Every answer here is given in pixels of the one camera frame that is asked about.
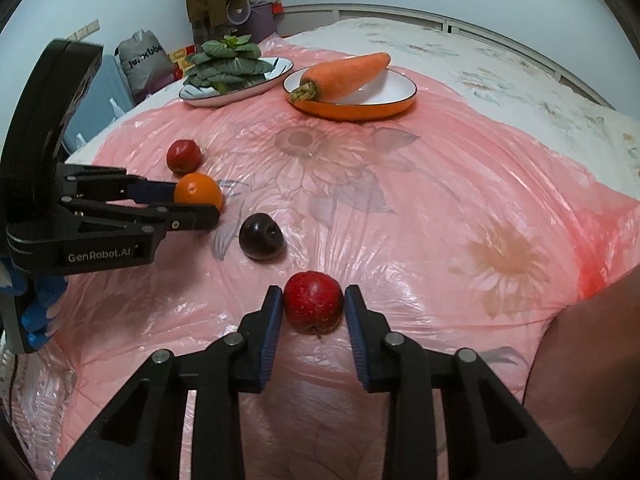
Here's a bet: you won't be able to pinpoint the clear plastic container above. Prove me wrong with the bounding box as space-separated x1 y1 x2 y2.
0 345 79 472

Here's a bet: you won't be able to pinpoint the carrot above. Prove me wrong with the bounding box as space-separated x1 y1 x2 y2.
288 52 391 105

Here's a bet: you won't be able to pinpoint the dark plum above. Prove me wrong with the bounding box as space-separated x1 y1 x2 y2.
238 212 287 263

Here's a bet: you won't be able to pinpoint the small red apple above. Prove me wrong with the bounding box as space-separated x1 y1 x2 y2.
283 270 346 336
166 139 203 174

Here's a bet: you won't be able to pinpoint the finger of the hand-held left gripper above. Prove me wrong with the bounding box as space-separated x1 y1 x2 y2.
59 195 221 234
62 162 176 204

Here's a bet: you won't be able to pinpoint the bok choy pile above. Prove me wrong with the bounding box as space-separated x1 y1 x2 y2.
182 34 274 95

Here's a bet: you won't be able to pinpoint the wall switch strip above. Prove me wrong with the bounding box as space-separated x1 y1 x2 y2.
64 19 101 39

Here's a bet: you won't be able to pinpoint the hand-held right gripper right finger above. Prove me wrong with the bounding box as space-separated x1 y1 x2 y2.
343 284 576 480

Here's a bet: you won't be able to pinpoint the white plate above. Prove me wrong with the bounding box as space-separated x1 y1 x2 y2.
179 56 295 109

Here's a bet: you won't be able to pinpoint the purple bin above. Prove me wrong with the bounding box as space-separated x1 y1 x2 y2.
249 2 276 44

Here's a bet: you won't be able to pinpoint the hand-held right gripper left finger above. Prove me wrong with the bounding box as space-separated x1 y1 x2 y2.
50 285 286 480

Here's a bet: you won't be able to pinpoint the grey printed bag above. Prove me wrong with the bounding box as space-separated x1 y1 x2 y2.
115 30 176 96

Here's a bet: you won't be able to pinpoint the orange rimmed plate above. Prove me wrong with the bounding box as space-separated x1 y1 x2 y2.
283 66 418 122

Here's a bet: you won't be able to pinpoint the person's left hand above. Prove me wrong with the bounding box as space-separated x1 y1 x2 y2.
20 279 69 352

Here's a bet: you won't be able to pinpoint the small orange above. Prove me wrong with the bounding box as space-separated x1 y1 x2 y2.
173 172 224 211

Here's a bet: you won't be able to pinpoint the blue suitcase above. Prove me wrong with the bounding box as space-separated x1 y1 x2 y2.
62 55 136 151

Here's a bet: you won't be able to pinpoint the pink plastic sheet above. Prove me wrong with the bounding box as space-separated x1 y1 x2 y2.
50 35 640 480

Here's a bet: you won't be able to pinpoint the yellow and red boxes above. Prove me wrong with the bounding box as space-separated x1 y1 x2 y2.
167 47 194 81

